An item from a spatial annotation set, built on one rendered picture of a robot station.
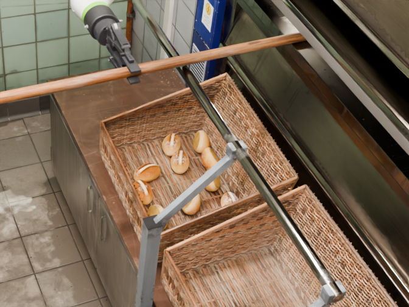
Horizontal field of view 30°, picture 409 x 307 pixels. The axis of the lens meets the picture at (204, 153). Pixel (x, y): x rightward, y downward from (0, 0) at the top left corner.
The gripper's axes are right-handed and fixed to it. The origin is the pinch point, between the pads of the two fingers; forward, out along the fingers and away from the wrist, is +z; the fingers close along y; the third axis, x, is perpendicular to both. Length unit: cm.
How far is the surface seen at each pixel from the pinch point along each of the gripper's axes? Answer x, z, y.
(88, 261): 0, -29, 120
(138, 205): -2.1, 7.7, 48.6
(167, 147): -26, -21, 57
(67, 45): -23, -125, 84
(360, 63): -44, 39, -21
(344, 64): -37, 41, -24
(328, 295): -12, 84, 2
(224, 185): -39, -1, 61
